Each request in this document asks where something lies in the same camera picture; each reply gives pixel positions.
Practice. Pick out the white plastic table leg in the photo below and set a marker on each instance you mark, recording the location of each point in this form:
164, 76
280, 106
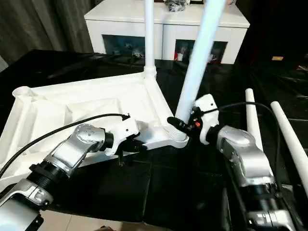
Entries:
286, 130
149, 36
197, 60
251, 115

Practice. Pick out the white plastic table top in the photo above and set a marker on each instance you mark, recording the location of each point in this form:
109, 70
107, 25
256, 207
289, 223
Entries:
72, 103

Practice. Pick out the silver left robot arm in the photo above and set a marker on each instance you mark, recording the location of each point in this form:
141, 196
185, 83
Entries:
72, 149

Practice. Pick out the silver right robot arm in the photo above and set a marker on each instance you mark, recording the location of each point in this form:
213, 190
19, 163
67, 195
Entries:
245, 156

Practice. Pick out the black table mat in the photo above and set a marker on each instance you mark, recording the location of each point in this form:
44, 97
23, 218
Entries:
168, 192

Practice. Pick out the small yellow label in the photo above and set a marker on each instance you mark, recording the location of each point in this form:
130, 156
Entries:
277, 58

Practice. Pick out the white cabinet with glass doors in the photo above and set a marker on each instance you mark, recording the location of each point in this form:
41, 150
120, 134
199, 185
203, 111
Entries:
120, 24

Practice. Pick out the black white spotted toy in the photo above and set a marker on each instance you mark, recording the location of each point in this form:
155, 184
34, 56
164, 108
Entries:
175, 5

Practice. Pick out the black cabinet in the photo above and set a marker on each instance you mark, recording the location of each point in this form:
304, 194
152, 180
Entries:
276, 26

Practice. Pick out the grey curtain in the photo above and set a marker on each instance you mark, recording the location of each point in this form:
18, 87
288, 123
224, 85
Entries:
36, 26

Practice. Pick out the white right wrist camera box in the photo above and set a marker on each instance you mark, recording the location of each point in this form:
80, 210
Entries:
208, 113

